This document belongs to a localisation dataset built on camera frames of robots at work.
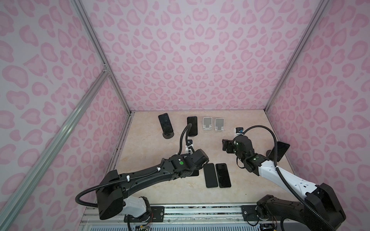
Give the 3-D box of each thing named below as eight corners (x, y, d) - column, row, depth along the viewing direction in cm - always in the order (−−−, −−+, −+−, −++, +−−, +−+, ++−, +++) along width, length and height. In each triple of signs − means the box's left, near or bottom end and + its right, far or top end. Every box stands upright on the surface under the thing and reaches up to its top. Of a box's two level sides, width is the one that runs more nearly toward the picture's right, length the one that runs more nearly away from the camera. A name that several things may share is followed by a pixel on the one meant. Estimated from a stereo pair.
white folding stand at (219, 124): (214, 131, 109) (216, 124, 103) (213, 124, 113) (215, 118, 107) (223, 131, 109) (225, 124, 103) (222, 124, 113) (224, 118, 107)
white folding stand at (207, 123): (203, 130, 110) (203, 122, 103) (202, 124, 113) (203, 116, 106) (211, 130, 110) (212, 122, 103) (210, 124, 113) (212, 116, 106)
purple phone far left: (165, 139, 105) (162, 126, 93) (161, 128, 111) (158, 115, 100) (173, 137, 106) (171, 123, 94) (169, 126, 113) (166, 112, 101)
